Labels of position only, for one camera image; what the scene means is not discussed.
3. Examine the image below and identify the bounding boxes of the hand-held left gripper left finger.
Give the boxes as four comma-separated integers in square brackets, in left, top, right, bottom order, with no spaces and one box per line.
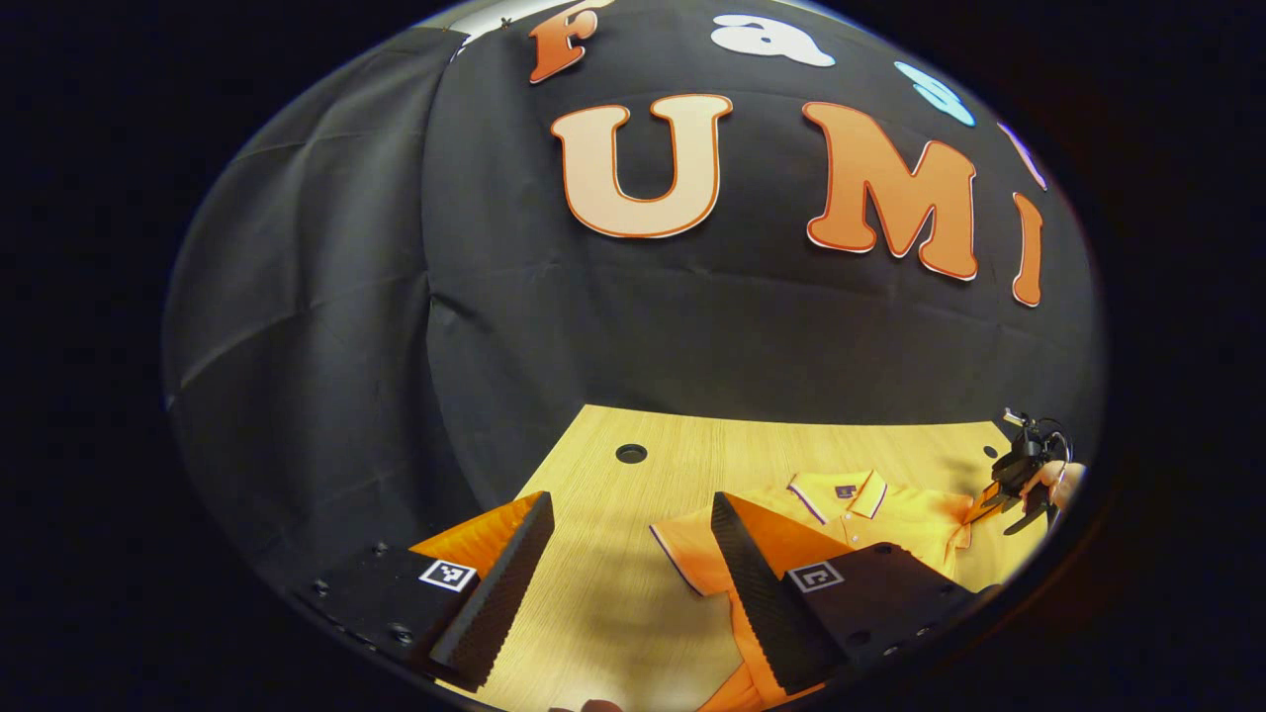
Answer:
[297,491,556,693]

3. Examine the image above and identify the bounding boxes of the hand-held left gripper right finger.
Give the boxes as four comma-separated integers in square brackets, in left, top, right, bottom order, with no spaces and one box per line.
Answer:
[710,491,1002,698]

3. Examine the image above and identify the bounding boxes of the orange T-shirt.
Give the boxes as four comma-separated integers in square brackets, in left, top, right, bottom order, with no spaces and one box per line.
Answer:
[650,469,1051,712]

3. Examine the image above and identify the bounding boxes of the black backdrop cloth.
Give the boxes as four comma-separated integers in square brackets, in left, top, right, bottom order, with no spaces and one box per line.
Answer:
[161,0,1106,599]

